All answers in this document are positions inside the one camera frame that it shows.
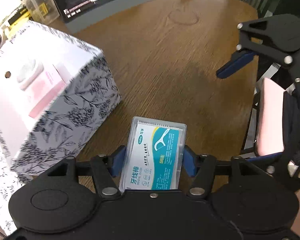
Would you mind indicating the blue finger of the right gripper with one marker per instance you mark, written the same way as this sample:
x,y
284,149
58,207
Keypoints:
x,y
238,60

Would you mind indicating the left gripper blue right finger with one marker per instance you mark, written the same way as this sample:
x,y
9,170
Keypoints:
x,y
190,161

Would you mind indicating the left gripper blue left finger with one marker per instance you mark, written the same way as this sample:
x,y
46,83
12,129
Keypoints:
x,y
116,160

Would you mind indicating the dental floss pick box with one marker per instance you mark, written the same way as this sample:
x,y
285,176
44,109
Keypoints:
x,y
154,155

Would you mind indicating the floral box base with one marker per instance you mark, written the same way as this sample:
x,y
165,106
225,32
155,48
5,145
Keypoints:
x,y
32,145

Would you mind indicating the floral box lid XIEFURN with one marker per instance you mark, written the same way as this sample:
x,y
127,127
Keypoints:
x,y
9,183

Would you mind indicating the pink card box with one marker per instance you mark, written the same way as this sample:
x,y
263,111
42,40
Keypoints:
x,y
41,84

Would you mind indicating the grey tablet cover mat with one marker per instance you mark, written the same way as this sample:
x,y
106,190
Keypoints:
x,y
104,11

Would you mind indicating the clear plastic water jug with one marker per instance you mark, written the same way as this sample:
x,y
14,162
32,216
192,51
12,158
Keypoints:
x,y
42,11

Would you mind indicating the yellow black box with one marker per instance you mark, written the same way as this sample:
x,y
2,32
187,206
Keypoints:
x,y
17,17

